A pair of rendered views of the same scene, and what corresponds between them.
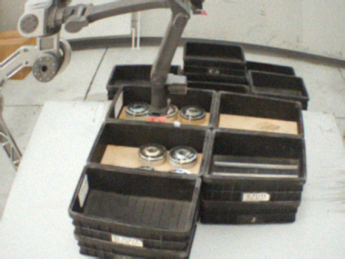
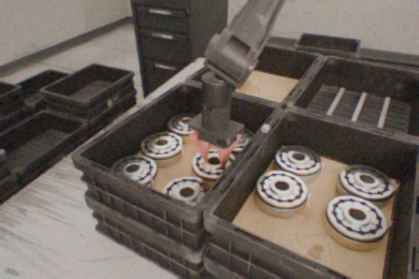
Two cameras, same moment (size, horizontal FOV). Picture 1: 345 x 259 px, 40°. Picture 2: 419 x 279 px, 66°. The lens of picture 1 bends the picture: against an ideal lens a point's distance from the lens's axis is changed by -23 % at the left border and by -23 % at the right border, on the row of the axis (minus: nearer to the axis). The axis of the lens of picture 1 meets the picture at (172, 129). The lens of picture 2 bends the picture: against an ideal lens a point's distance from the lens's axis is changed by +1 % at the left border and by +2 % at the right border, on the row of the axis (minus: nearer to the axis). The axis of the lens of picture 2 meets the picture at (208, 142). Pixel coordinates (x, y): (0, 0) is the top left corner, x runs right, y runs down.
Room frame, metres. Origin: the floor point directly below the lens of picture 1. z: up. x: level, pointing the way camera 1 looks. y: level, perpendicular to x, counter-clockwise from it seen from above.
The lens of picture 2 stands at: (1.76, 0.56, 1.31)
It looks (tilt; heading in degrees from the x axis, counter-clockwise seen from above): 36 degrees down; 292
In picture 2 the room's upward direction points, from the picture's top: straight up
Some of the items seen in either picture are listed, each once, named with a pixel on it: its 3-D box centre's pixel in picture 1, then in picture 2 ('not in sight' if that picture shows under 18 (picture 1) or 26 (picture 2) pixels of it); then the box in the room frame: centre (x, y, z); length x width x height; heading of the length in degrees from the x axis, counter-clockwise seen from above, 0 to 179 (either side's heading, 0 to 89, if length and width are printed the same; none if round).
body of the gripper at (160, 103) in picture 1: (159, 100); (215, 116); (1.95, 0.05, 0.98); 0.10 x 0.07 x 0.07; 169
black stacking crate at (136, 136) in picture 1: (148, 161); (320, 199); (1.72, 0.08, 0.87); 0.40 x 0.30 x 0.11; 82
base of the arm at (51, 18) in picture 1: (55, 17); not in sight; (1.78, 0.44, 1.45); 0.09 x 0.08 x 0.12; 177
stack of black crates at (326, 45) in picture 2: not in sight; (321, 73); (1.82, -1.74, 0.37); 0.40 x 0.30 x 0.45; 177
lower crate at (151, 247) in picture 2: not in sight; (190, 184); (2.02, 0.04, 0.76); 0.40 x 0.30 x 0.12; 82
